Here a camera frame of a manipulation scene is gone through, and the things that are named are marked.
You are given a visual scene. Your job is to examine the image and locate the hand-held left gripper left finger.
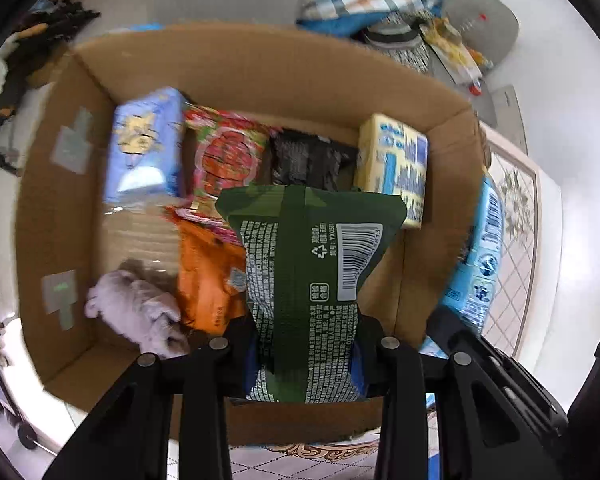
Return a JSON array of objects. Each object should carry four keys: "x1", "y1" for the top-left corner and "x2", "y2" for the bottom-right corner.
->
[{"x1": 42, "y1": 317, "x2": 259, "y2": 480}]

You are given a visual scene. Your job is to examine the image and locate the orange bottle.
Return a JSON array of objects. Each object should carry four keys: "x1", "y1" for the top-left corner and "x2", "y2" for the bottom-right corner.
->
[{"x1": 467, "y1": 47, "x2": 494, "y2": 71}]

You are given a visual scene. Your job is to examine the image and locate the white and blue carton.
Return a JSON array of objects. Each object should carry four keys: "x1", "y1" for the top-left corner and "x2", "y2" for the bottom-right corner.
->
[{"x1": 352, "y1": 112, "x2": 429, "y2": 231}]

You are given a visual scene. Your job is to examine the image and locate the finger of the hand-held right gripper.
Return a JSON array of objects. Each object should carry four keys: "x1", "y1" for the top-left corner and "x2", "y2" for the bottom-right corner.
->
[{"x1": 426, "y1": 305, "x2": 569, "y2": 461}]

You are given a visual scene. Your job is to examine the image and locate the green snack packet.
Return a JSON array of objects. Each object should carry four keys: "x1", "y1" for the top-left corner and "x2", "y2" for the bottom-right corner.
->
[{"x1": 214, "y1": 184, "x2": 409, "y2": 406}]

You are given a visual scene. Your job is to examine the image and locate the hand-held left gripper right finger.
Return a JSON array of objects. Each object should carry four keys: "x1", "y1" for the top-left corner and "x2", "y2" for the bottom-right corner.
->
[{"x1": 355, "y1": 312, "x2": 561, "y2": 480}]

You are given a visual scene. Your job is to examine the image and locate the black snack packet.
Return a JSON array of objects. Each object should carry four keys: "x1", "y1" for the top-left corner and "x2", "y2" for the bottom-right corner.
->
[{"x1": 269, "y1": 129, "x2": 359, "y2": 194}]

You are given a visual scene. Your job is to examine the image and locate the black white patterned cloth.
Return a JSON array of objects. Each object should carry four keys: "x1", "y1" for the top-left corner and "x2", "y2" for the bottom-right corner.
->
[{"x1": 361, "y1": 12, "x2": 432, "y2": 74}]

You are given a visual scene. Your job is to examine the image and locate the grey cushioned chair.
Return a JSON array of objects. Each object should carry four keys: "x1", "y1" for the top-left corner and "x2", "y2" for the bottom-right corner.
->
[{"x1": 429, "y1": 0, "x2": 520, "y2": 117}]

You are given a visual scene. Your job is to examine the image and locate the black folded stroller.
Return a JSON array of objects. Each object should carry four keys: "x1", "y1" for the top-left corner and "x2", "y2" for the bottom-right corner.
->
[{"x1": 0, "y1": 0, "x2": 102, "y2": 177}]

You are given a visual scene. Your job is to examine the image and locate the red snack packet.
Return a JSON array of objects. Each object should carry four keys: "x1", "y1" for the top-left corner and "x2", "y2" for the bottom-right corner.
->
[{"x1": 182, "y1": 102, "x2": 272, "y2": 222}]

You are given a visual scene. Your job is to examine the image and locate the yellow and white packet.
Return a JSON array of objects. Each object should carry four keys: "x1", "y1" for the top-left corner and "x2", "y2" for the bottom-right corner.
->
[{"x1": 422, "y1": 17, "x2": 482, "y2": 82}]

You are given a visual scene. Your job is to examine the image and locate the orange snack packet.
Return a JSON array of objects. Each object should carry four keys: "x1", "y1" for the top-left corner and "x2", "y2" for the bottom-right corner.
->
[{"x1": 172, "y1": 209, "x2": 249, "y2": 337}]

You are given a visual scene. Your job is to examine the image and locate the white leaning board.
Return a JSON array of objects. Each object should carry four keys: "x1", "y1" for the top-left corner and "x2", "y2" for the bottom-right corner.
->
[{"x1": 489, "y1": 85, "x2": 529, "y2": 152}]

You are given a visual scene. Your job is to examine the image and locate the cardboard box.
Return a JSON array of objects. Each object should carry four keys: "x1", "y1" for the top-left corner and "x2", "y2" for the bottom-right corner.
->
[{"x1": 14, "y1": 22, "x2": 486, "y2": 447}]

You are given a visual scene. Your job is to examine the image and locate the light blue tissue pack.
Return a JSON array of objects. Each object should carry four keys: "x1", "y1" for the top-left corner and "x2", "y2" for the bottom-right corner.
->
[{"x1": 102, "y1": 87, "x2": 186, "y2": 207}]

